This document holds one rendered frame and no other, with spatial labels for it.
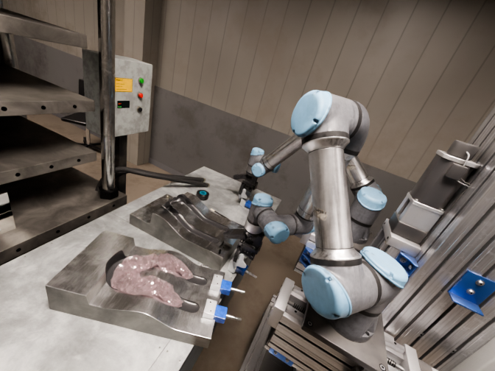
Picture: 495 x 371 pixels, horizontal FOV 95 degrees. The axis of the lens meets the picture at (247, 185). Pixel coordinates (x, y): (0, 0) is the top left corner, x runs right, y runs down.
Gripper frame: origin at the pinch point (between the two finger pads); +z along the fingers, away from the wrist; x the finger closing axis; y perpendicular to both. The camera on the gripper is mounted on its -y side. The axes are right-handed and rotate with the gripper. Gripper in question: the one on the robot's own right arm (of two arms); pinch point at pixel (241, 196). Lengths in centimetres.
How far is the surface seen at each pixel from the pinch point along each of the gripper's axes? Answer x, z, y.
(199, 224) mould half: -46.7, -3.9, 3.4
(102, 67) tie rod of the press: -59, -60, -52
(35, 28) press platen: -78, -68, -57
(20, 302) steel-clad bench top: -108, 4, -13
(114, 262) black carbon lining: -85, -3, -2
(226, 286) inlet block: -65, -2, 33
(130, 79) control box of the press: -35, -54, -66
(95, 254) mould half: -89, -7, -7
